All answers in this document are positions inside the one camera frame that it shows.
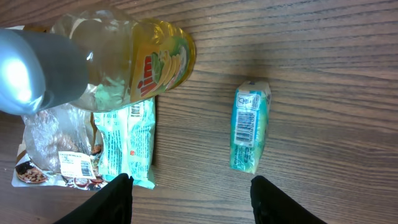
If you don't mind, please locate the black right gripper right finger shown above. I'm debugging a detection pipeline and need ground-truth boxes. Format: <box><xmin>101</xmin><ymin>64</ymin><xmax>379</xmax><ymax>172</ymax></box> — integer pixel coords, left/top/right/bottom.
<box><xmin>250</xmin><ymin>175</ymin><xmax>326</xmax><ymax>224</ymax></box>

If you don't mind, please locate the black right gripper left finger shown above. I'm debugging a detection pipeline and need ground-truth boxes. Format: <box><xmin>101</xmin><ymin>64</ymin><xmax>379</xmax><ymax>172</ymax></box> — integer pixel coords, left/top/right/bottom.
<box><xmin>55</xmin><ymin>174</ymin><xmax>133</xmax><ymax>224</ymax></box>

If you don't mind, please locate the teal tissue pack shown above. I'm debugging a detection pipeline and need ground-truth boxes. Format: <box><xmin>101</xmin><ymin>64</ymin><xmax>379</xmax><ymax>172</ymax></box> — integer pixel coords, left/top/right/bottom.
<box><xmin>93</xmin><ymin>98</ymin><xmax>155</xmax><ymax>189</ymax></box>

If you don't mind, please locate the brown snack packet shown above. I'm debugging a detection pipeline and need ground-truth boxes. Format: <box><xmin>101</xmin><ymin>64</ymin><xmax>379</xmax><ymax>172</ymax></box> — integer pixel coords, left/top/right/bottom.
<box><xmin>14</xmin><ymin>24</ymin><xmax>97</xmax><ymax>181</ymax></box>

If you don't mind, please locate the colourful snack wrapper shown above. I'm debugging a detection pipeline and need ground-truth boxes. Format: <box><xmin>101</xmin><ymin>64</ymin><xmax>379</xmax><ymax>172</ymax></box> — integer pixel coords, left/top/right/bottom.
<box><xmin>11</xmin><ymin>143</ymin><xmax>108</xmax><ymax>191</ymax></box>

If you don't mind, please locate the small Kleenex tissue pack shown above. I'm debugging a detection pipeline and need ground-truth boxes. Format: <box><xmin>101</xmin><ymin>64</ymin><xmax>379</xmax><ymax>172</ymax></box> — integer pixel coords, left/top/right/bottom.
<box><xmin>229</xmin><ymin>81</ymin><xmax>271</xmax><ymax>174</ymax></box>

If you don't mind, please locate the clear bottle with silver cap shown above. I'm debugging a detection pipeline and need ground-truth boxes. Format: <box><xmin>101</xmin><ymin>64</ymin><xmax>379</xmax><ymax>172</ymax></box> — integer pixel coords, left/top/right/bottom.
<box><xmin>1</xmin><ymin>7</ymin><xmax>196</xmax><ymax>115</ymax></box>

